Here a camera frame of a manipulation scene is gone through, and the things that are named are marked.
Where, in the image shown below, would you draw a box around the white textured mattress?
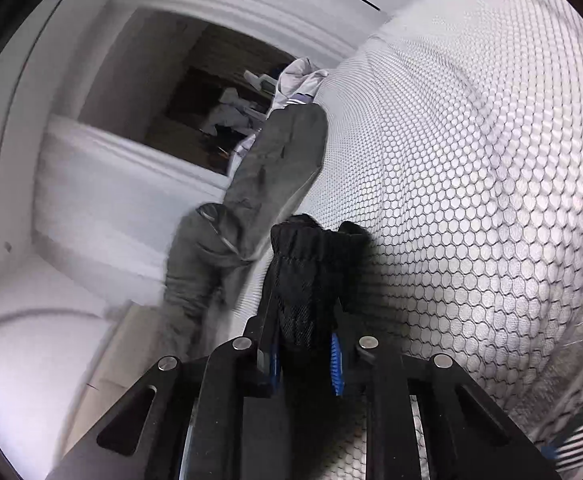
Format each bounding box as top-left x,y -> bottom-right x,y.
241,0 -> 583,480

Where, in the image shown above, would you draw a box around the grey puffer jacket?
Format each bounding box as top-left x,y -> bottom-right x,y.
161,102 -> 329,361

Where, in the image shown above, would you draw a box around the white wardrobe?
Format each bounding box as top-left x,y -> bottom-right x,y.
0,0 -> 422,311

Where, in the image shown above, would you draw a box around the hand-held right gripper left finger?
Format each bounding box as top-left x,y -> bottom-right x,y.
46,305 -> 282,480

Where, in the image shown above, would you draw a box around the black white striped cloth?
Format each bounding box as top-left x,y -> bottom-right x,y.
541,407 -> 583,463

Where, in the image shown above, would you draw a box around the white grey garment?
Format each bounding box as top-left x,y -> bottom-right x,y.
231,57 -> 329,161

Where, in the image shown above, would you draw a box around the black pants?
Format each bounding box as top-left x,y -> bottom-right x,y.
266,214 -> 372,356

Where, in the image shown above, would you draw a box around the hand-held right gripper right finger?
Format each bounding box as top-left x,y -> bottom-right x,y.
330,335 -> 562,480

